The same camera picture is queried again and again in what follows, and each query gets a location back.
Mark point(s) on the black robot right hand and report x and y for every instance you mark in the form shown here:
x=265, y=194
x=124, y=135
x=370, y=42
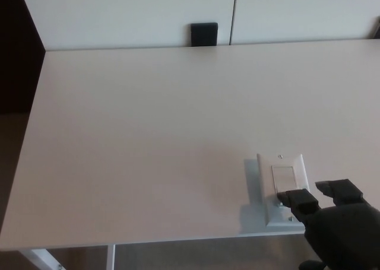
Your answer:
x=344, y=234

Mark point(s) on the white rocker light switch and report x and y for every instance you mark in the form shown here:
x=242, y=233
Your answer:
x=282, y=175

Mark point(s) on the white cabinet door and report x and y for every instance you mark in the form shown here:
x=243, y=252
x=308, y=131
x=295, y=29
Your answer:
x=118, y=15
x=297, y=12

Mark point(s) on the dark brown cabinet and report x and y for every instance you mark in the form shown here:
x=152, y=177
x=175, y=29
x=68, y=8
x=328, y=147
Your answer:
x=16, y=50

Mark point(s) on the white switch base box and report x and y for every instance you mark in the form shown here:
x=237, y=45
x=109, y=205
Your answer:
x=250, y=181

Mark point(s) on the white metal table leg frame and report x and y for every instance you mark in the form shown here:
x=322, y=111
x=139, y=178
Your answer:
x=38, y=256

